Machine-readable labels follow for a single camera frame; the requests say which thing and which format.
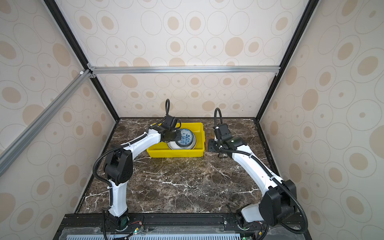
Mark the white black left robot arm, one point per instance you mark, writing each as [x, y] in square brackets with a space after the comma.
[115, 166]

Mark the horizontal aluminium frame bar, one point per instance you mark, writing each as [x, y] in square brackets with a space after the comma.
[185, 70]

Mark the yellow plastic bin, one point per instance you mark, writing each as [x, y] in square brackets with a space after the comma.
[162, 150]

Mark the white black-striped-rim plate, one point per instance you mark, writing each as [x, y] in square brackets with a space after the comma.
[174, 146]

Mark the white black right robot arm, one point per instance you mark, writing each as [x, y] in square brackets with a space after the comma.
[279, 197]

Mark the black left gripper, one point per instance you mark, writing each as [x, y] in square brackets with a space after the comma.
[178, 134]

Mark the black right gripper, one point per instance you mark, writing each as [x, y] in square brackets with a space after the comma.
[210, 145]

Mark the diagonal aluminium frame bar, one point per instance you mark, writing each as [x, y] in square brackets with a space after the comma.
[25, 138]

